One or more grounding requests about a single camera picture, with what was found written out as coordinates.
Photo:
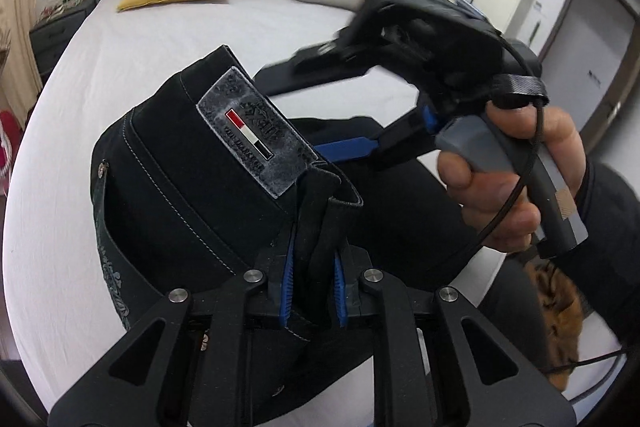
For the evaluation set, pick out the black pants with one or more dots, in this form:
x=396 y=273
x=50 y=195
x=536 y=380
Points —
x=175 y=167

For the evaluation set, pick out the beige curtain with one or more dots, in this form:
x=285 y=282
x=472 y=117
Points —
x=17 y=32

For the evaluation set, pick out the dark grey nightstand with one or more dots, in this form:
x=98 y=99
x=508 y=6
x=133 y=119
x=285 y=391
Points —
x=55 y=42

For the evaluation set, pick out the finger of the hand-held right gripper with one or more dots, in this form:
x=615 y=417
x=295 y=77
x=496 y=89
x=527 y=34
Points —
x=350 y=148
x=310 y=67

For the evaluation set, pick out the bed with white sheet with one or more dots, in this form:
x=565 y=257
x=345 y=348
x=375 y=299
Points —
x=125 y=57

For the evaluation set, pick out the white door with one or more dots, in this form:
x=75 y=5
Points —
x=580 y=57

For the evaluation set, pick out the person's right hand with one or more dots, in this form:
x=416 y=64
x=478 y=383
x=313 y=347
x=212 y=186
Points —
x=560 y=132

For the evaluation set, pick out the orange brown cloth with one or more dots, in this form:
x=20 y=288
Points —
x=560 y=307

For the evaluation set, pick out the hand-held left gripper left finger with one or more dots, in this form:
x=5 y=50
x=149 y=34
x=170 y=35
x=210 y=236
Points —
x=286 y=287

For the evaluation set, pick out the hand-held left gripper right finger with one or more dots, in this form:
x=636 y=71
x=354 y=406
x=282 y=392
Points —
x=340 y=292

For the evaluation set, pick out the person's right forearm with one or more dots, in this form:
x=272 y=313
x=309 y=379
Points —
x=610 y=217

